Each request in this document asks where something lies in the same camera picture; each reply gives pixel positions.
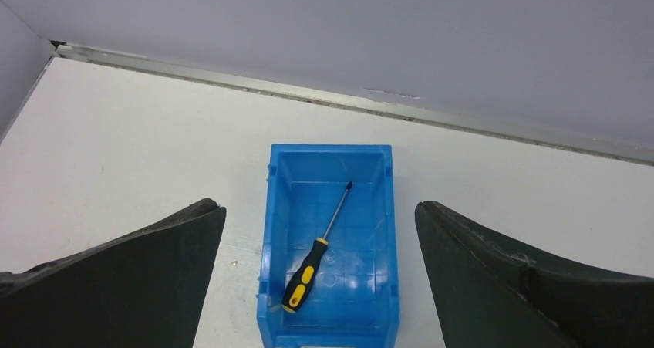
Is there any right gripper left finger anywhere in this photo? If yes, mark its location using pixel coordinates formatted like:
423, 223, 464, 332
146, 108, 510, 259
1, 198, 227, 347

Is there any aluminium table edge frame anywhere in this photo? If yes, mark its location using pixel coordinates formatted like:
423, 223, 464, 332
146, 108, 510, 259
53, 41, 653, 166

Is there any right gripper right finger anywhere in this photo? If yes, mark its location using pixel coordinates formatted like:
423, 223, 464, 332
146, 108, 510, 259
414, 201, 653, 347

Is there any blue plastic bin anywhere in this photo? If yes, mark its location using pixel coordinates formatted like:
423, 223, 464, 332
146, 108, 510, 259
257, 144, 400, 347

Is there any black yellow screwdriver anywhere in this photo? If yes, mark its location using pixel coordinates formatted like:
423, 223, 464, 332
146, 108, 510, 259
281, 181, 352, 313

